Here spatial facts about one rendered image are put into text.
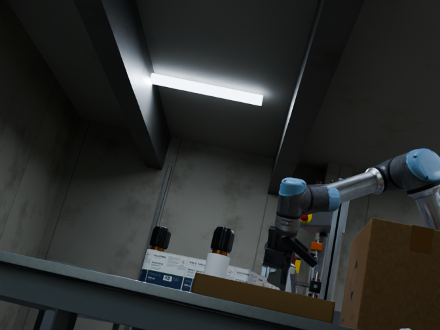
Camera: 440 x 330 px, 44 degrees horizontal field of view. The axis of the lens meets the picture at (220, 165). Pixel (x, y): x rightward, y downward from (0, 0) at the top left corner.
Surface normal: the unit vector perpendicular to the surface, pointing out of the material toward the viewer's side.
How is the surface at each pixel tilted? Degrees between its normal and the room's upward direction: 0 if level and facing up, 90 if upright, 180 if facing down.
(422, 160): 84
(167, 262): 90
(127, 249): 90
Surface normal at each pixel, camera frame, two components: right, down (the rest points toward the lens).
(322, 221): -0.66, -0.37
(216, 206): 0.00, -0.31
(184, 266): -0.24, -0.35
